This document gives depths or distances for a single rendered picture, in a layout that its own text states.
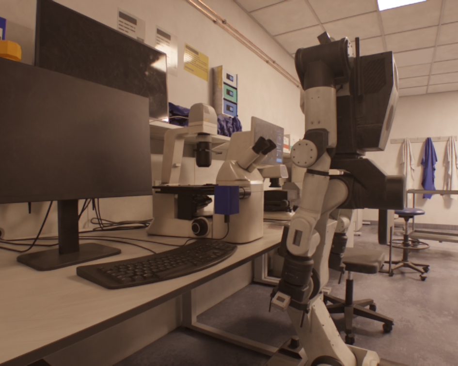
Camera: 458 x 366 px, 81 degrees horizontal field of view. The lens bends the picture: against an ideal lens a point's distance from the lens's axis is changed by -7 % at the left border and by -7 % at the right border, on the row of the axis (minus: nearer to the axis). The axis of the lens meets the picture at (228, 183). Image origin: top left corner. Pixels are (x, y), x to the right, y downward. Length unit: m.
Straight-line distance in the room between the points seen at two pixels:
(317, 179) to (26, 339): 0.72
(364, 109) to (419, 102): 5.97
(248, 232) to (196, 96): 1.49
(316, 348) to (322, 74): 0.93
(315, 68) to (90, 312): 0.79
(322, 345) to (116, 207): 1.13
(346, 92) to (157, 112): 1.01
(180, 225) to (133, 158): 0.34
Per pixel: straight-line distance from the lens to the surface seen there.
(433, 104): 6.95
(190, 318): 2.04
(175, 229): 1.18
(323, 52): 0.89
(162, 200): 1.24
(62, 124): 0.89
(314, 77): 0.88
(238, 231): 1.04
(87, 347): 1.69
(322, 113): 0.85
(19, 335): 0.55
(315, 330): 1.18
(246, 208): 1.04
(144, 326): 1.89
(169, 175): 1.30
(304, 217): 0.84
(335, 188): 0.99
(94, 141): 0.93
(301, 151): 0.83
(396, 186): 1.00
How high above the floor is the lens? 0.98
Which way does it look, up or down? 1 degrees down
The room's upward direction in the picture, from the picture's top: straight up
